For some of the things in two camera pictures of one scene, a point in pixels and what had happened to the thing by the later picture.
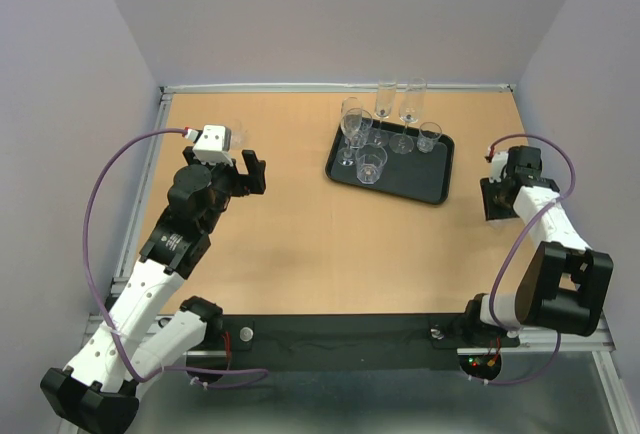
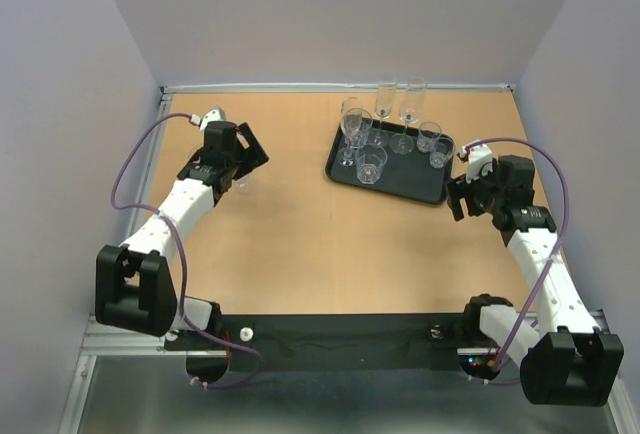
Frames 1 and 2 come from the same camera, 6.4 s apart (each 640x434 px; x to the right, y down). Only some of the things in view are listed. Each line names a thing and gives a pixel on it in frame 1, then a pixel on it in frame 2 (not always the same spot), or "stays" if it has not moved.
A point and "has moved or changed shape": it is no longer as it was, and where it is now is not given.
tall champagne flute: [410, 108] stays
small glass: [429, 134] stays
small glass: [498, 224] has moved or changed shape
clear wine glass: [350, 122] stays
